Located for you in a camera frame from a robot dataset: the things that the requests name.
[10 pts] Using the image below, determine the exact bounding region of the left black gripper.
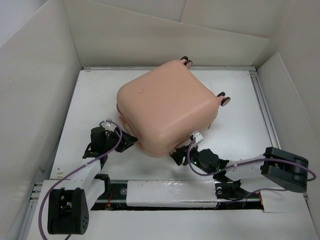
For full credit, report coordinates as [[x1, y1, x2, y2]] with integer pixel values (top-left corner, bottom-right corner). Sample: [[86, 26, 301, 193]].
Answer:
[[103, 127, 137, 153]]

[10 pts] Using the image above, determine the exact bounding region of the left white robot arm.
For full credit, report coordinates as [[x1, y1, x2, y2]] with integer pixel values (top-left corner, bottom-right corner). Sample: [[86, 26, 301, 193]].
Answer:
[[47, 121, 137, 235]]

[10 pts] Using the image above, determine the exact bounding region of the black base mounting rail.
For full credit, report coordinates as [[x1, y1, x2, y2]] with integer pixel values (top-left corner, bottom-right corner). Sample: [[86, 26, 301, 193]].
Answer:
[[88, 179, 262, 211]]

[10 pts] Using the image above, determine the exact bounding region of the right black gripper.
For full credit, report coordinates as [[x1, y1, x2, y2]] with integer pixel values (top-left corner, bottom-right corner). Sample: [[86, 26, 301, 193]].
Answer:
[[169, 141, 212, 175]]

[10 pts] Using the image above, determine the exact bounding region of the pink hard-shell suitcase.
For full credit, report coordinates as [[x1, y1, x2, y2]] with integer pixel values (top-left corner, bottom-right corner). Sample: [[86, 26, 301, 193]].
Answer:
[[116, 56, 231, 157]]

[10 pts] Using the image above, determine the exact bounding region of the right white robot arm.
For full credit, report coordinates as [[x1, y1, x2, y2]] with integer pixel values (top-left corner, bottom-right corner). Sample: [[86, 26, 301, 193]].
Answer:
[[170, 132, 309, 202]]

